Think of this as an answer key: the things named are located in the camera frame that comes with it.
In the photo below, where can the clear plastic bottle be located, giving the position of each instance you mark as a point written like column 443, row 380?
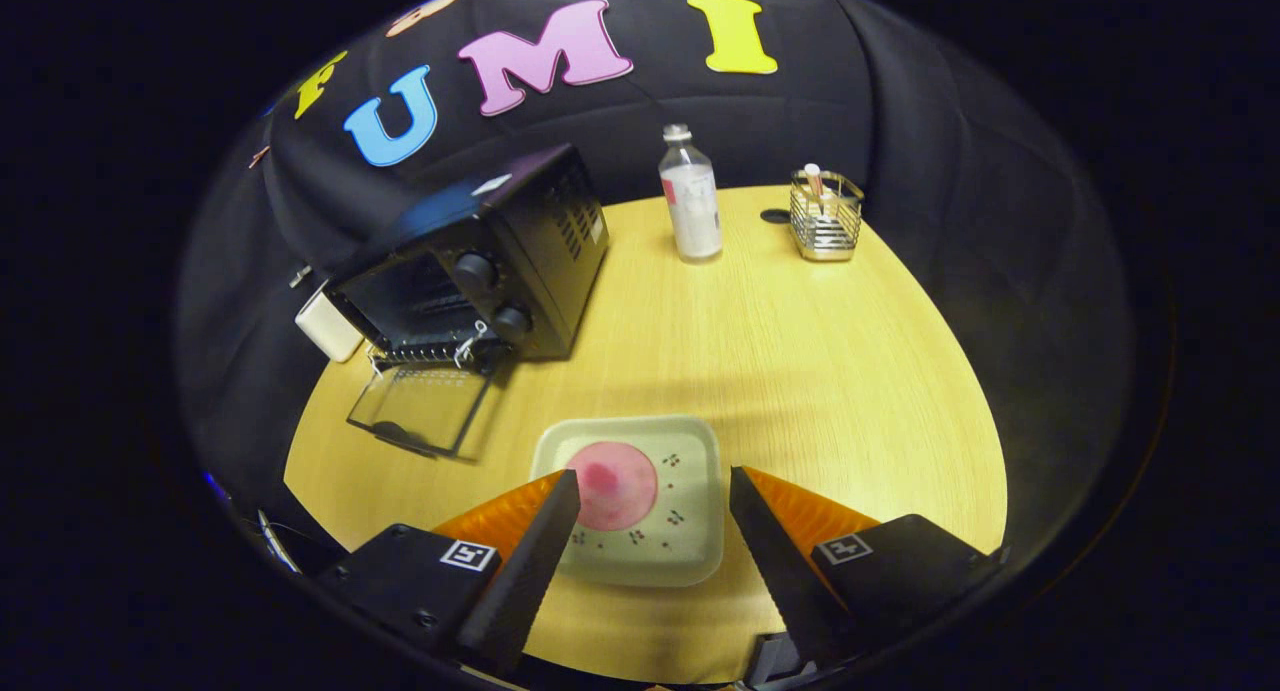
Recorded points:
column 692, row 206

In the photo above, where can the silver metal clip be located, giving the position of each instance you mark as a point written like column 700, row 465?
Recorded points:
column 300, row 276

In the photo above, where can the white slot toaster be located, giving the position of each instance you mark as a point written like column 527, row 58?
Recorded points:
column 328, row 326

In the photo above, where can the cream square plate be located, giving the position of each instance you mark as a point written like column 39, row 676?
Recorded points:
column 690, row 491

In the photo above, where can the pink round food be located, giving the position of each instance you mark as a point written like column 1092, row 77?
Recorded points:
column 615, row 486

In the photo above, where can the black round table grommet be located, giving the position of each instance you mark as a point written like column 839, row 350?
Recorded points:
column 775, row 215

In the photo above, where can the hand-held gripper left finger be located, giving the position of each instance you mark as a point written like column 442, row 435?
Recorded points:
column 525, row 571

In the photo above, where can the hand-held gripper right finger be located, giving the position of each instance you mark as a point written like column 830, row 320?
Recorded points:
column 775, row 561

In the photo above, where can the black toaster oven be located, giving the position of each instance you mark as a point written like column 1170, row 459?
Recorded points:
column 545, row 251

